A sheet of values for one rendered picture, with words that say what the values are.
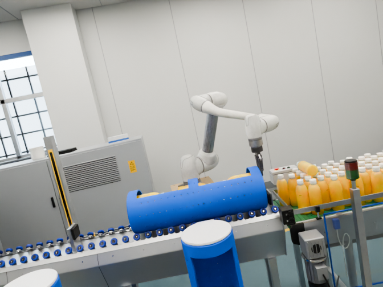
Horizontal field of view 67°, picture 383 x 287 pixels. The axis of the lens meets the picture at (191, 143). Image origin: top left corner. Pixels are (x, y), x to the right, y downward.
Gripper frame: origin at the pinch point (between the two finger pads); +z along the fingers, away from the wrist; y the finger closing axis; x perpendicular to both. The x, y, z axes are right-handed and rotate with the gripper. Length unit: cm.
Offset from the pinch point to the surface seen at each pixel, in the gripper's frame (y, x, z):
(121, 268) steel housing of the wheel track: -14, 102, 38
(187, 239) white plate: -45, 53, 12
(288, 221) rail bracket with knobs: -26.8, -5.0, 22.7
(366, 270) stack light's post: -40, -40, 53
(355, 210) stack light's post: -40, -38, 18
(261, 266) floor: 81, 0, 116
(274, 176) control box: 22.0, -13.5, 9.1
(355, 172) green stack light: -41, -40, -3
